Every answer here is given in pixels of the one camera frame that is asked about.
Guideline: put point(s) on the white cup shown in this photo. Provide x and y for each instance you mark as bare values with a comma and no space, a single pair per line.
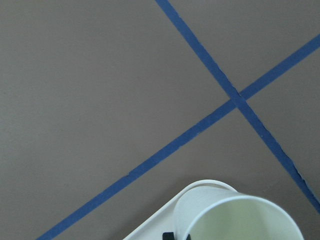
210,213

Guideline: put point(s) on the cream serving tray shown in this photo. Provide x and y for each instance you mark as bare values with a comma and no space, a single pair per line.
162,221

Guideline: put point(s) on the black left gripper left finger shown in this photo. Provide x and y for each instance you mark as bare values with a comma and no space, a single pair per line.
168,236

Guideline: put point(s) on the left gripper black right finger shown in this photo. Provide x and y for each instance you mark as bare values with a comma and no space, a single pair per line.
189,237

